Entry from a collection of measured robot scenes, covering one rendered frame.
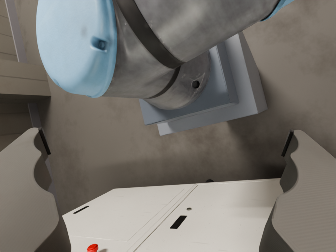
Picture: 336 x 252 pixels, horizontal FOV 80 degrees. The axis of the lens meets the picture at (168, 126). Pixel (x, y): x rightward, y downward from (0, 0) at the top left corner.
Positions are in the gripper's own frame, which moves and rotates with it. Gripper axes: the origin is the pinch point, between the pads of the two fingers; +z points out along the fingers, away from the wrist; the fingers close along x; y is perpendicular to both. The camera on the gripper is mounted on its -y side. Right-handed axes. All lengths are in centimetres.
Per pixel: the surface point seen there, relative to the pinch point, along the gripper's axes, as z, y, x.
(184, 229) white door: 34, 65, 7
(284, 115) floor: 85, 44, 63
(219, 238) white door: 26, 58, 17
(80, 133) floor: 144, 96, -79
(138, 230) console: 37, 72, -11
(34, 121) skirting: 168, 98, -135
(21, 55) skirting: 206, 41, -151
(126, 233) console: 37, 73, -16
